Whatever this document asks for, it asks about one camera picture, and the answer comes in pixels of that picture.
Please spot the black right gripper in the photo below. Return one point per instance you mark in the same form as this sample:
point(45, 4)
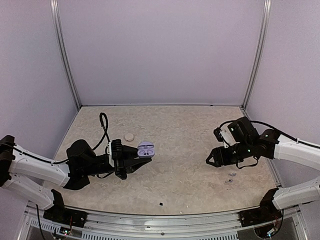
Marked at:
point(221, 158)

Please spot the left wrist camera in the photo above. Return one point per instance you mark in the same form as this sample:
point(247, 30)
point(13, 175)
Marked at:
point(115, 152)

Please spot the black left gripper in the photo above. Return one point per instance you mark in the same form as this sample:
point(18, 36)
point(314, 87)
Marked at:
point(130, 152)

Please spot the purple round charging case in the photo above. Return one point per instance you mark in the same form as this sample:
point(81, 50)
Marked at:
point(146, 149)

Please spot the left silver frame post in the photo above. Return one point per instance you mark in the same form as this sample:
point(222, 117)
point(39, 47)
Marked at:
point(63, 53)

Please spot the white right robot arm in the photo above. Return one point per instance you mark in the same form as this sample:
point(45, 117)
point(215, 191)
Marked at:
point(271, 144)

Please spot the silver frame post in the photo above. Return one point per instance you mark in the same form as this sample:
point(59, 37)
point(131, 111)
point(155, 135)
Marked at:
point(63, 53)
point(258, 53)

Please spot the pink earbud charging case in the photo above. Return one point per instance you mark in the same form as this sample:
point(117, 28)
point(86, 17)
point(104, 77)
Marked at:
point(129, 137)

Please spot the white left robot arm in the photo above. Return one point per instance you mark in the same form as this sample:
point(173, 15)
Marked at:
point(18, 166)

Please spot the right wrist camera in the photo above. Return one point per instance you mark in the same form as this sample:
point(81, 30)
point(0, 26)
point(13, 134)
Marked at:
point(223, 136)

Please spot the right silver frame post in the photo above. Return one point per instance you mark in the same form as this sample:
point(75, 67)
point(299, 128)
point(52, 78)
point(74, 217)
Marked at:
point(258, 53)

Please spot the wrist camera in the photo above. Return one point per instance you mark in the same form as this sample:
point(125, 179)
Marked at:
point(223, 136)
point(115, 152)

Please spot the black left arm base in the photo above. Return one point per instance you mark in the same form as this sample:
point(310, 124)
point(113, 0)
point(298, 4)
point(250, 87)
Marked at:
point(60, 214)

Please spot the silver front aluminium rail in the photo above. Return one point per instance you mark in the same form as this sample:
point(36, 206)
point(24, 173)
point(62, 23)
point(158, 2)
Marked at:
point(99, 225)

